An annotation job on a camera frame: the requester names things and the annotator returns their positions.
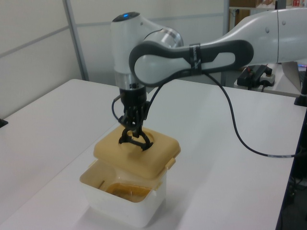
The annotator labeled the black power adapter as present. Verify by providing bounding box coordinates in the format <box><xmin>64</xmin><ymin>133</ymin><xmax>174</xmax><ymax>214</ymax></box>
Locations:
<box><xmin>236</xmin><ymin>66</ymin><xmax>262</xmax><ymax>91</ymax></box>

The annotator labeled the tan lid with black handle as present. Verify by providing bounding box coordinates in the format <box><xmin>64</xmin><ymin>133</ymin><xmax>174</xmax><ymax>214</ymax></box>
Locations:
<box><xmin>93</xmin><ymin>126</ymin><xmax>181</xmax><ymax>179</ymax></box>

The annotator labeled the cardboard box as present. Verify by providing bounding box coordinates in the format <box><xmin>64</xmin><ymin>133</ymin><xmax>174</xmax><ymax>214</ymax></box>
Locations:
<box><xmin>229</xmin><ymin>0</ymin><xmax>266</xmax><ymax>8</ymax></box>

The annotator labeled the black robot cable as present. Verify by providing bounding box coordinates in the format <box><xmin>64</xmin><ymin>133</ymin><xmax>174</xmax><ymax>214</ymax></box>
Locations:
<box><xmin>111</xmin><ymin>71</ymin><xmax>299</xmax><ymax>159</ymax></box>

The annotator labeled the white plastic tool case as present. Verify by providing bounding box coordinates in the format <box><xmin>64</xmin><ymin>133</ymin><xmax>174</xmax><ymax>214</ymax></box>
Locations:
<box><xmin>79</xmin><ymin>160</ymin><xmax>167</xmax><ymax>228</ymax></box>

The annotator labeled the grey button box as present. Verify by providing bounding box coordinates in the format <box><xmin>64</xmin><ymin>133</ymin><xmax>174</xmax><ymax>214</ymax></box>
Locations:
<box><xmin>260</xmin><ymin>68</ymin><xmax>276</xmax><ymax>87</ymax></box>

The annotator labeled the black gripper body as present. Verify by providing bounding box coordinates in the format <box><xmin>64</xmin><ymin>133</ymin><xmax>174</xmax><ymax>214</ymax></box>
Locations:
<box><xmin>118</xmin><ymin>87</ymin><xmax>148</xmax><ymax>109</ymax></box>

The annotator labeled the dark cable strap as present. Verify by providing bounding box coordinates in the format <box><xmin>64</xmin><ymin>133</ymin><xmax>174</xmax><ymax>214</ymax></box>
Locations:
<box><xmin>189</xmin><ymin>42</ymin><xmax>201</xmax><ymax>75</ymax></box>

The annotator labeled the grey metal partition post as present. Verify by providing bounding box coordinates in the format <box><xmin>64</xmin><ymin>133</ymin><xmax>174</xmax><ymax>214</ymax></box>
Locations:
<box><xmin>223</xmin><ymin>0</ymin><xmax>231</xmax><ymax>34</ymax></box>
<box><xmin>63</xmin><ymin>0</ymin><xmax>90</xmax><ymax>81</ymax></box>

